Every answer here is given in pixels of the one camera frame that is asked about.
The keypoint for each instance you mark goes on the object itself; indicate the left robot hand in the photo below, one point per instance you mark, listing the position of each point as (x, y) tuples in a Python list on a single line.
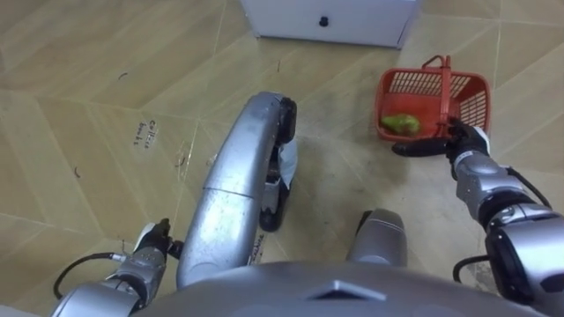
[(155, 235)]

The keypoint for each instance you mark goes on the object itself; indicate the robot body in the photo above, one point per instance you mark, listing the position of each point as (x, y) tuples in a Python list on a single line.
[(308, 295)]

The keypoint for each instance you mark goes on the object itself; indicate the white cabinet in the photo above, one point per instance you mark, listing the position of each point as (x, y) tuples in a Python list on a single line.
[(361, 22)]

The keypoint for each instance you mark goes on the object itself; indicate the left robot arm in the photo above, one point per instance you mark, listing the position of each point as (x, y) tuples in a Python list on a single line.
[(132, 277)]

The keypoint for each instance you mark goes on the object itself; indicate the red plastic basket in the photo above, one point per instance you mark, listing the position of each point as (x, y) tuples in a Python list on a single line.
[(403, 103)]

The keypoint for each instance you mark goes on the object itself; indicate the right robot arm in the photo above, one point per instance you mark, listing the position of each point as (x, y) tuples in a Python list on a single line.
[(529, 246)]

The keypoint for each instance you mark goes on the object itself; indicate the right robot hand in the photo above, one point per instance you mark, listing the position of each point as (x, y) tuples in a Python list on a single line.
[(469, 141)]

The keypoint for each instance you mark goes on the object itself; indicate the robot legs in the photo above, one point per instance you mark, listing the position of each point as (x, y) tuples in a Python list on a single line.
[(233, 189)]

